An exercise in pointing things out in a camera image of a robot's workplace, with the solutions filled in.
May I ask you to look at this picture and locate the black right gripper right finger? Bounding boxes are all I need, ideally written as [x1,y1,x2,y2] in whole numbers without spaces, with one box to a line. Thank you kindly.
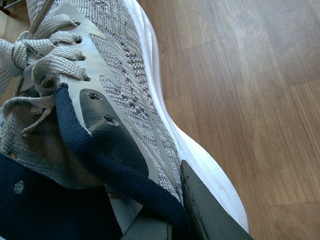
[180,160,252,240]

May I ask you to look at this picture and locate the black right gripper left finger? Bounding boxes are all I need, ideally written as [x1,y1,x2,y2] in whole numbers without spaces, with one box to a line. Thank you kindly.
[121,214,173,240]

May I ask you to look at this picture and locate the grey knit sneaker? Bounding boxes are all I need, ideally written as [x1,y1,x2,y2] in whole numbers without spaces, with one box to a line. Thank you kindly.
[0,0,249,240]

